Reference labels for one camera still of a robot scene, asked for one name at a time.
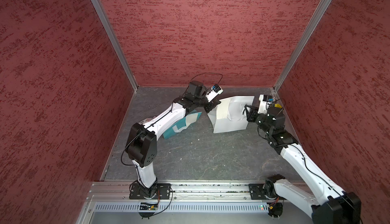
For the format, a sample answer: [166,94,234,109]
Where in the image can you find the teal gift bag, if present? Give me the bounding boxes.
[163,110,202,139]

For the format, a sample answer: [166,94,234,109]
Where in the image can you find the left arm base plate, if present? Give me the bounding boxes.
[129,182,172,200]

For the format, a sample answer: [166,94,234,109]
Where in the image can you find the yellow pencil cup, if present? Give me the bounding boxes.
[274,103,283,109]

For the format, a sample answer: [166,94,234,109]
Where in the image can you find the corner aluminium post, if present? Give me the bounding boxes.
[273,0,332,93]
[91,0,139,92]

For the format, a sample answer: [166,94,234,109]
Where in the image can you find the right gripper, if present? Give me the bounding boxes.
[244,105,272,134]

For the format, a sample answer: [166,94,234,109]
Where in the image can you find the white receipt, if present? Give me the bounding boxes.
[216,98,231,120]

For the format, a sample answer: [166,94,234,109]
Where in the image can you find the aluminium front rail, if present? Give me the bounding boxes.
[86,180,336,203]

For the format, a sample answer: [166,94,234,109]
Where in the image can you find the left corner aluminium post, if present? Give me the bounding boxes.
[91,0,139,92]

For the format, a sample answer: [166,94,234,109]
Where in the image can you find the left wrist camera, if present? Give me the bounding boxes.
[206,84,223,102]

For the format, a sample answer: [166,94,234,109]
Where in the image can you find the right corner aluminium post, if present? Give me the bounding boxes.
[273,0,332,93]

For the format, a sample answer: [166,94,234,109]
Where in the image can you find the white gift bag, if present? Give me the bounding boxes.
[208,96,255,134]

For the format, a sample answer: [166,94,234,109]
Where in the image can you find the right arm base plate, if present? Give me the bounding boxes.
[248,182,285,202]

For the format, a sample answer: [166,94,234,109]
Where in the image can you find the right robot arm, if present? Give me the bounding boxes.
[243,105,363,224]

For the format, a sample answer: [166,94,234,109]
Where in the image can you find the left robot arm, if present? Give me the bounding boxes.
[122,80,223,199]

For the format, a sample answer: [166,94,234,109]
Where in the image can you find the perforated cable tray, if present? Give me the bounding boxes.
[94,202,269,213]

